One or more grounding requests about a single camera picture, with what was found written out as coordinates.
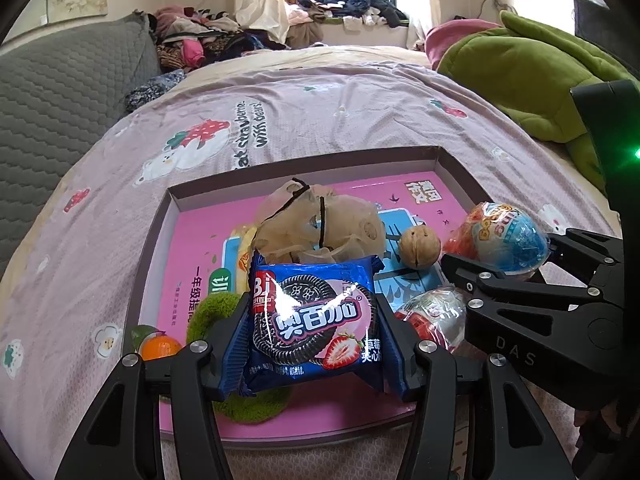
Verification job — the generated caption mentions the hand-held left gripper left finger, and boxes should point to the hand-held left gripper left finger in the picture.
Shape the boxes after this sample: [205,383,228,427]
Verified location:
[55,292,251,480]

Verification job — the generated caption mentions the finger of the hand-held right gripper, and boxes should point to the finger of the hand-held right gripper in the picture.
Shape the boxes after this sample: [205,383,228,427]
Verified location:
[547,229,624,287]
[442,253,609,311]

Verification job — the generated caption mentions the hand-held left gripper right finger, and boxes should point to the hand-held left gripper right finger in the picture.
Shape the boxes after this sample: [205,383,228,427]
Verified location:
[375,292,576,480]

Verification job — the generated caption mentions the blue toy egg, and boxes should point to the blue toy egg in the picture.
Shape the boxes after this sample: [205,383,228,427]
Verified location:
[442,201,551,281]

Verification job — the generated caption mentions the green fuzzy ring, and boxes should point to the green fuzzy ring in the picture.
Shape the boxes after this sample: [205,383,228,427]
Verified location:
[186,292,296,423]

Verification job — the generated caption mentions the red toy egg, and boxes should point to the red toy egg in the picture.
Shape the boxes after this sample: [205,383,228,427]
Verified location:
[395,285,468,353]

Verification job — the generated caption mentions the tangerine with leaf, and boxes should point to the tangerine with leaf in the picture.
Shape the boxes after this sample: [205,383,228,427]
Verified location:
[131,325,183,362]

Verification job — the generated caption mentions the blue cookie packet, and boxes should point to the blue cookie packet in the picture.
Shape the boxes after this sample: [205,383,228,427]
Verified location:
[242,250,406,396]

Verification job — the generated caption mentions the walnut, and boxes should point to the walnut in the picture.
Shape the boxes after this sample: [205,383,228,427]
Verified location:
[398,225,442,271]

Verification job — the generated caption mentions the yellow rice cracker packet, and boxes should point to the yellow rice cracker packet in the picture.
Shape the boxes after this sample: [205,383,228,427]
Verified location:
[237,225,258,281]

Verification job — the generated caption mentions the dark cardboard box tray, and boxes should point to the dark cardboard box tray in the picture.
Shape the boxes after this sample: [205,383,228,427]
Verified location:
[121,145,501,448]

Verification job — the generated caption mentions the green fleece blanket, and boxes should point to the green fleece blanket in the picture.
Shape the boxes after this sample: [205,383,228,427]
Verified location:
[435,10,640,196]

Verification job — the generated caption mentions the black television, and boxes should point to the black television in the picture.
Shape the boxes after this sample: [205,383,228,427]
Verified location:
[572,0,640,56]

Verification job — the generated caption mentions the pink strawberry printed bedsheet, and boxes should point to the pink strawberry printed bedsheet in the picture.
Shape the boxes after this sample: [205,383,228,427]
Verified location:
[0,62,611,480]

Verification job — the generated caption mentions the pink pillow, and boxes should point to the pink pillow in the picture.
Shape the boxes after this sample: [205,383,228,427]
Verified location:
[424,19,503,65]

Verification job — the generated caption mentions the dark floral cloth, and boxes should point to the dark floral cloth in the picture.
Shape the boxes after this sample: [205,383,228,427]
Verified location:
[125,70,187,111]

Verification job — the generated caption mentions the beige bed sheet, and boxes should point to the beige bed sheet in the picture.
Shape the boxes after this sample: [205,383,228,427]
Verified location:
[185,45,433,86]

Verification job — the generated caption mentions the grey quilted headboard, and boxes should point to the grey quilted headboard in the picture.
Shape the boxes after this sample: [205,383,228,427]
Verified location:
[0,14,161,266]

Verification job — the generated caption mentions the pile of mixed clothes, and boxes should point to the pile of mixed clothes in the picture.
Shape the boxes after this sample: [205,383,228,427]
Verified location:
[150,5,291,72]

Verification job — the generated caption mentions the dark clothes on windowsill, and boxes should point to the dark clothes on windowsill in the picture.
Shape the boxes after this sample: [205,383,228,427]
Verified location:
[282,0,408,31]

